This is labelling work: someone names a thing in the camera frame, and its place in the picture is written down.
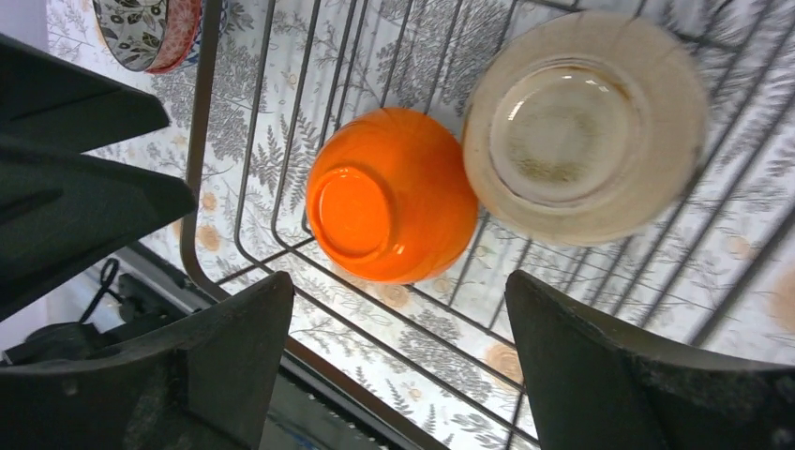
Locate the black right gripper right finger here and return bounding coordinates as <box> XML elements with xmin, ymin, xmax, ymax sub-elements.
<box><xmin>504</xmin><ymin>270</ymin><xmax>794</xmax><ymax>449</ymax></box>

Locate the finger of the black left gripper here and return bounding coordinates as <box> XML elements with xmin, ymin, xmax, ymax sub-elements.
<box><xmin>1</xmin><ymin>138</ymin><xmax>197</xmax><ymax>319</ymax></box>
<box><xmin>1</xmin><ymin>35</ymin><xmax>170</xmax><ymax>153</ymax></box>

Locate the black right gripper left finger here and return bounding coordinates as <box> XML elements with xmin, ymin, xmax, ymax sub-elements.
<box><xmin>1</xmin><ymin>272</ymin><xmax>294</xmax><ymax>449</ymax></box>

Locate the pink patterned bowl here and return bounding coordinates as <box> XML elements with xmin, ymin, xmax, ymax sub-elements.
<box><xmin>92</xmin><ymin>0</ymin><xmax>203</xmax><ymax>74</ymax></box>

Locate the orange glossy bowl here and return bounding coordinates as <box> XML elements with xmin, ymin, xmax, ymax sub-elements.
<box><xmin>306</xmin><ymin>107</ymin><xmax>478</xmax><ymax>284</ymax></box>

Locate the beige bowl with leaf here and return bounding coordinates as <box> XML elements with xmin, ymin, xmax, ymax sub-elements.
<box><xmin>462</xmin><ymin>10</ymin><xmax>709</xmax><ymax>247</ymax></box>

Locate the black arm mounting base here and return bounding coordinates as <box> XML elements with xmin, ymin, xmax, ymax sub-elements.
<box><xmin>0</xmin><ymin>242</ymin><xmax>436</xmax><ymax>450</ymax></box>

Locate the black wire dish rack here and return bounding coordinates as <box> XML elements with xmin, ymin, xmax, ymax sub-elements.
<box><xmin>180</xmin><ymin>0</ymin><xmax>795</xmax><ymax>450</ymax></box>

